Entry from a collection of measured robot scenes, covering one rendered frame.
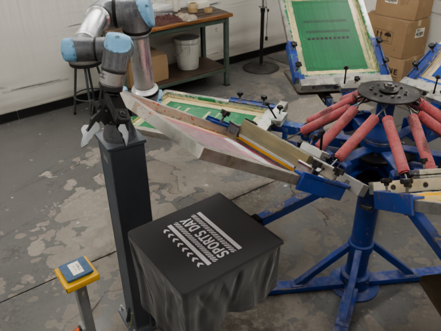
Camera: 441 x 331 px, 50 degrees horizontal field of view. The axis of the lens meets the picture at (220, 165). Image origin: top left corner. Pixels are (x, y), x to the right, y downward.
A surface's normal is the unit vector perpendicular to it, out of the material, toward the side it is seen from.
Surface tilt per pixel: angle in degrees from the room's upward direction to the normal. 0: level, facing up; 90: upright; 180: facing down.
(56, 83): 90
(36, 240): 0
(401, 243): 0
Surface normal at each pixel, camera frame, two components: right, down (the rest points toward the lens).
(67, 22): 0.59, 0.41
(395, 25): -0.84, 0.27
